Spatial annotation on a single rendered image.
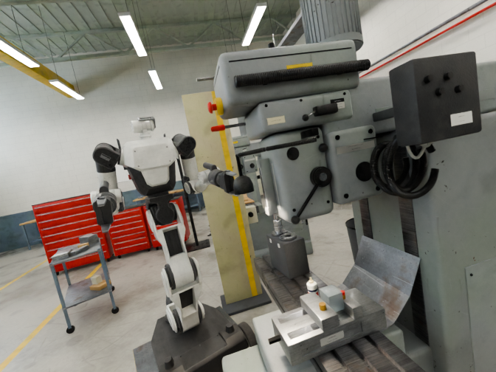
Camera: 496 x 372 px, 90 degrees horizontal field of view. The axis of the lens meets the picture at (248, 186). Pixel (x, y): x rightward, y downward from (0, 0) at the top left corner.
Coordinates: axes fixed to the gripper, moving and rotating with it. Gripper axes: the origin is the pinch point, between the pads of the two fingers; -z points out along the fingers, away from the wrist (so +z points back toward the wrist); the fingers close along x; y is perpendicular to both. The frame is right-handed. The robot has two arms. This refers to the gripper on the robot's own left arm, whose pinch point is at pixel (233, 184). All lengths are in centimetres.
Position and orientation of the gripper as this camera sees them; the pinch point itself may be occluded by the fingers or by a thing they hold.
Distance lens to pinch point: 121.3
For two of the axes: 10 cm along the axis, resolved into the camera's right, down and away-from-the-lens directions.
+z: -6.1, -2.3, 7.6
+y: 7.8, -3.3, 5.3
